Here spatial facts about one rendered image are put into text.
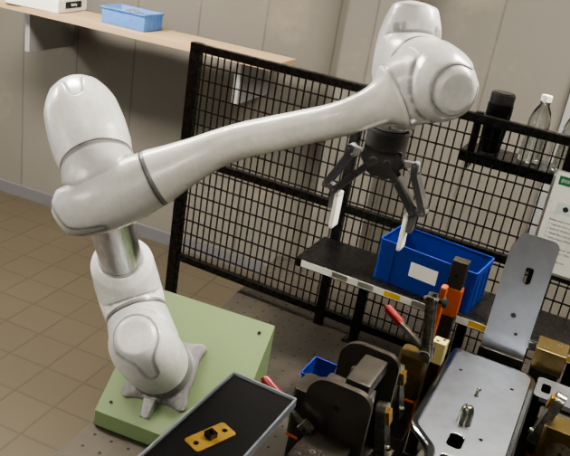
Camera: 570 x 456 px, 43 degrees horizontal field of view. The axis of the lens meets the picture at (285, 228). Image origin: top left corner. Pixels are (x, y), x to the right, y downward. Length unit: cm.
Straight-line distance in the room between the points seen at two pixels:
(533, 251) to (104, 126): 114
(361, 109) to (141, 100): 346
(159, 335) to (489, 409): 79
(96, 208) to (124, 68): 331
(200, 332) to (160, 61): 264
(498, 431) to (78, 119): 112
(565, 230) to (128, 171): 138
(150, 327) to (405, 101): 88
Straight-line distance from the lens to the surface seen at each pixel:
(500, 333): 205
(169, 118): 440
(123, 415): 195
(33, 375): 340
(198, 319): 198
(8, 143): 519
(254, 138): 118
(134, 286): 176
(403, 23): 122
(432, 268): 212
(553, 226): 222
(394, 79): 108
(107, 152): 126
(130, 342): 170
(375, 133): 127
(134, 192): 122
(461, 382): 187
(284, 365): 231
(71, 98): 135
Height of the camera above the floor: 196
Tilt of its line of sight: 22 degrees down
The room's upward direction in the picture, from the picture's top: 10 degrees clockwise
